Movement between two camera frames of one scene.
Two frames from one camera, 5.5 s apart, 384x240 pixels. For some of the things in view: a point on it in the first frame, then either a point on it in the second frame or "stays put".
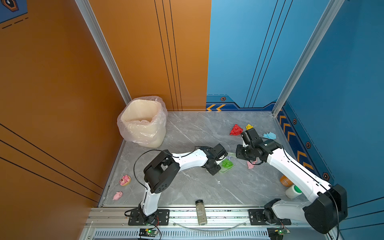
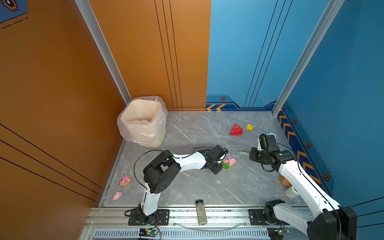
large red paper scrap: (236, 130) stays put
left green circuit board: (149, 232) stays put
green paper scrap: (227, 164) stays put
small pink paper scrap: (250, 165) -> (231, 161)
